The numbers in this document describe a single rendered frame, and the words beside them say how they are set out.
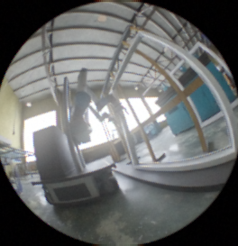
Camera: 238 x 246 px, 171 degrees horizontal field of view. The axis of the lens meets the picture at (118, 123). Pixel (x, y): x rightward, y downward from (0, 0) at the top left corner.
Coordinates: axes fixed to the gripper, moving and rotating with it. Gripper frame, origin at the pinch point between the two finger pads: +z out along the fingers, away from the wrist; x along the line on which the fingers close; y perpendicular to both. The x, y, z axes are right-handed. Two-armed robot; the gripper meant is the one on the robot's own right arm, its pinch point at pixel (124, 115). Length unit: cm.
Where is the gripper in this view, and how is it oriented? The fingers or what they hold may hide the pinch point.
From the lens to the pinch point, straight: 101.8
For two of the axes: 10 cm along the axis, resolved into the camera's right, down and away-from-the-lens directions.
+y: -6.3, 5.5, -5.5
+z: 6.3, 7.7, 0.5
